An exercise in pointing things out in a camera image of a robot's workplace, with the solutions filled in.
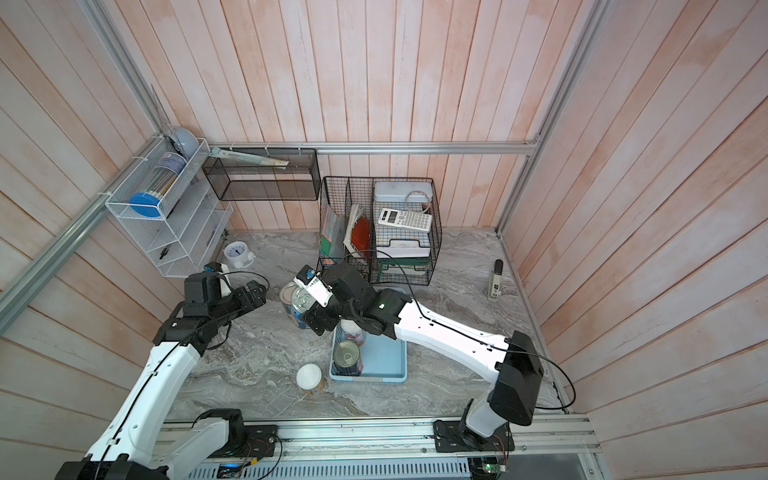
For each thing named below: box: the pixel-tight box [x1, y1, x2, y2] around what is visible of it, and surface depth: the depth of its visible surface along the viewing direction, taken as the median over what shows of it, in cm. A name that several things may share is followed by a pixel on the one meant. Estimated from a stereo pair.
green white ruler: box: [209, 148, 290, 170], surface depth 92 cm
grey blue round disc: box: [174, 127, 199, 160], surface depth 85 cm
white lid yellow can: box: [296, 362, 323, 390], surface depth 79 cm
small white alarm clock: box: [224, 241, 256, 269], surface depth 113 cm
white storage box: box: [374, 181, 433, 202], surface depth 103 cm
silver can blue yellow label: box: [290, 286, 316, 330], surface depth 70 cm
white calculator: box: [378, 208, 433, 233], surface depth 95 cm
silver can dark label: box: [331, 341, 363, 377], surface depth 79 cm
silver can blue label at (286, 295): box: [280, 282, 298, 313], surface depth 91 cm
